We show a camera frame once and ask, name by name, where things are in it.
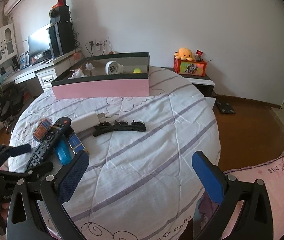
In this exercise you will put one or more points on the white charger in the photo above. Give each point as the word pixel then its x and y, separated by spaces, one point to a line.
pixel 84 122

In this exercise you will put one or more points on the black floor scale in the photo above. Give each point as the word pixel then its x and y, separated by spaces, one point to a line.
pixel 225 108

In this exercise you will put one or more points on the blue white box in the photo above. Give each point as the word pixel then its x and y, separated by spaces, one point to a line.
pixel 24 60

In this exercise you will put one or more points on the black office chair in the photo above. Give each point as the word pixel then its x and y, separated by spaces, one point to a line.
pixel 9 105

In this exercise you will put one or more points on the white hutch cabinet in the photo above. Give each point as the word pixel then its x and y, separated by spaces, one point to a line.
pixel 4 42

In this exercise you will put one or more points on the orange striped small box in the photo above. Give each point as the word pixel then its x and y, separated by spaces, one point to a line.
pixel 41 129

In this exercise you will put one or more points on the pink block cat figure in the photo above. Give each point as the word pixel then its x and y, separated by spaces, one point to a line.
pixel 78 73

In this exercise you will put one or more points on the white mini fan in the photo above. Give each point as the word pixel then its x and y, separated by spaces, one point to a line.
pixel 113 68

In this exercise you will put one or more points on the orange cap bottle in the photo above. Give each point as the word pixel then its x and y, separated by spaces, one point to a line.
pixel 76 54

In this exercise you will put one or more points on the yellow highlighter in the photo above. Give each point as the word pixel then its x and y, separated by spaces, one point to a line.
pixel 137 70

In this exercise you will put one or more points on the red triangular ornament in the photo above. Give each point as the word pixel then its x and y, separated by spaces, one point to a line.
pixel 60 1

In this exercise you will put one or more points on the blue card box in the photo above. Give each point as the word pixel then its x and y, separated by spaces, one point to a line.
pixel 76 142

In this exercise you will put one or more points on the blue marker case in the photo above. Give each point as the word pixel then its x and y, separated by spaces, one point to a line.
pixel 63 152

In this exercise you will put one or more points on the black computer tower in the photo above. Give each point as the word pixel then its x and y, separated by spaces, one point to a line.
pixel 64 38

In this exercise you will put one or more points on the pink blanket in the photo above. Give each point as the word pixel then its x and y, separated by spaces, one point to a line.
pixel 269 192

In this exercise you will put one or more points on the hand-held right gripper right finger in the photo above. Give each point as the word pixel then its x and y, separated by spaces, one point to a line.
pixel 208 177

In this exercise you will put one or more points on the black keyboard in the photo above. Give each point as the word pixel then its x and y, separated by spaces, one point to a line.
pixel 44 60

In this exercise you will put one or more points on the red printed box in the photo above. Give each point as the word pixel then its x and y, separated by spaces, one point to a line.
pixel 190 67

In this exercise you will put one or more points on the computer monitor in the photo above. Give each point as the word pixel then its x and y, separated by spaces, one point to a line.
pixel 39 42

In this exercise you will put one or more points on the black hair clip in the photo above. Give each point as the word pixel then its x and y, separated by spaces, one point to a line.
pixel 122 128

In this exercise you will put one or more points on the wall outlet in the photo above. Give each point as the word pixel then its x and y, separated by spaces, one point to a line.
pixel 104 41

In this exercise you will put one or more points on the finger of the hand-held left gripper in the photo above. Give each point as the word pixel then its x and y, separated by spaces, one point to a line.
pixel 41 167
pixel 19 150

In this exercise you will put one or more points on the black remote control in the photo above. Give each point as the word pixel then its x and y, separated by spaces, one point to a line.
pixel 44 145

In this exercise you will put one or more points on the pink storage box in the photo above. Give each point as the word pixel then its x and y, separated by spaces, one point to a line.
pixel 101 88

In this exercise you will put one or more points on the orange octopus plush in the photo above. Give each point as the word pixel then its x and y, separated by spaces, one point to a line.
pixel 184 52

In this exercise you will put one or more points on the small red sign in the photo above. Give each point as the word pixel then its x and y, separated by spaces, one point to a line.
pixel 199 53

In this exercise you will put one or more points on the snack bag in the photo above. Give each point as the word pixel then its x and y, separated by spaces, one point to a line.
pixel 111 52

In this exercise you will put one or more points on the black speaker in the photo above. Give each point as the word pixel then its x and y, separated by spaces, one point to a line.
pixel 61 13

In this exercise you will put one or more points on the black white low cabinet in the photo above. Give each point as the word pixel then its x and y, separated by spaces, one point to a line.
pixel 204 82

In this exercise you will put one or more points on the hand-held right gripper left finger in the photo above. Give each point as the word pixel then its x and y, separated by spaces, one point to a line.
pixel 73 177

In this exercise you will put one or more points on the white desk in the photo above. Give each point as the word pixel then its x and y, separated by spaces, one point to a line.
pixel 46 77

